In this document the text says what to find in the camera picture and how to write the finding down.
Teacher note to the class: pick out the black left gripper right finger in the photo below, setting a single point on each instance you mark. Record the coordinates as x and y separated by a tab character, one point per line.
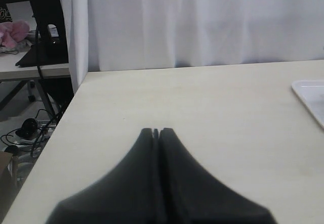
193	195

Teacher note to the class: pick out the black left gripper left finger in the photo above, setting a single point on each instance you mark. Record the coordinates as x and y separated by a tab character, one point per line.
127	194

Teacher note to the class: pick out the white rectangular tray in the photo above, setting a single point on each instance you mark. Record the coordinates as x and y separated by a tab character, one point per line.
310	93

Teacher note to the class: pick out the black headphones on floor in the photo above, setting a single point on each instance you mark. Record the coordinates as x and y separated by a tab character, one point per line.
28	128

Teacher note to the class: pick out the white side table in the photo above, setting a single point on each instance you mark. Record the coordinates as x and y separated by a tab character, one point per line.
10	72

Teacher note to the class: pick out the black monitor stand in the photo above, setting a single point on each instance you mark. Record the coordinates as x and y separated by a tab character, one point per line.
50	47

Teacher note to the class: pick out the white backdrop curtain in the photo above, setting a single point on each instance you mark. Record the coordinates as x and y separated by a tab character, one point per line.
110	35

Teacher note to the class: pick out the pink plush toy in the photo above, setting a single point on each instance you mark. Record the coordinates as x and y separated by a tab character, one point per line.
13	32

